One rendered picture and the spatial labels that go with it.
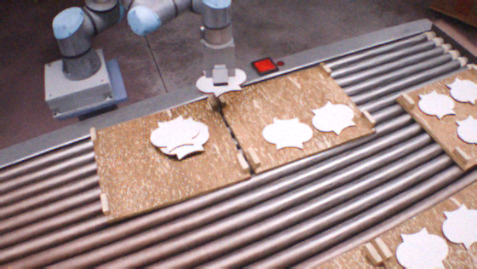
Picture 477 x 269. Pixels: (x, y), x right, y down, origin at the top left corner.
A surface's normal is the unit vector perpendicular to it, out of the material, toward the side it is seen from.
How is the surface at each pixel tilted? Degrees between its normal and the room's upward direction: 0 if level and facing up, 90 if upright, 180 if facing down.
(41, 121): 0
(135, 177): 0
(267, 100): 0
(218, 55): 90
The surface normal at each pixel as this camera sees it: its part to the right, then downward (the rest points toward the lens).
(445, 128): -0.03, -0.68
